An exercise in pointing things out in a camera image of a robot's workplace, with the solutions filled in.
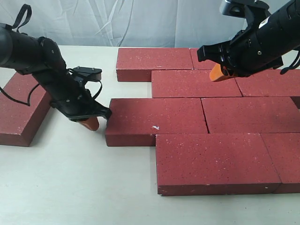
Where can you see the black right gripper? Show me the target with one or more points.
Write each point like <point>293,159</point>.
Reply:
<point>259,47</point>

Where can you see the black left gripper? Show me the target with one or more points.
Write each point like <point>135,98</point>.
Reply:
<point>75,102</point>

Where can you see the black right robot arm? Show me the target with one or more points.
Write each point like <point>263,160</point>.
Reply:
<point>288,9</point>

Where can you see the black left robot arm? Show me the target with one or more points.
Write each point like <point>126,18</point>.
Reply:
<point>41,58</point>

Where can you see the right second row brick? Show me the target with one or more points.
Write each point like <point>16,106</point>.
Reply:
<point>270,83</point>

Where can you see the middle row red brick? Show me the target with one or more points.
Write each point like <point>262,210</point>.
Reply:
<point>251,115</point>

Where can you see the white backdrop curtain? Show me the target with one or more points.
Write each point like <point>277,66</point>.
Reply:
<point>133,23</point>

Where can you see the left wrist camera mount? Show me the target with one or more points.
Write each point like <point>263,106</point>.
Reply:
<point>82,75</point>

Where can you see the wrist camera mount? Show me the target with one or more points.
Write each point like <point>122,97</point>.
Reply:
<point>254,11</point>
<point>82,75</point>

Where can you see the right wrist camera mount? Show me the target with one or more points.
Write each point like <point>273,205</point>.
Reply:
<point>254,11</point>

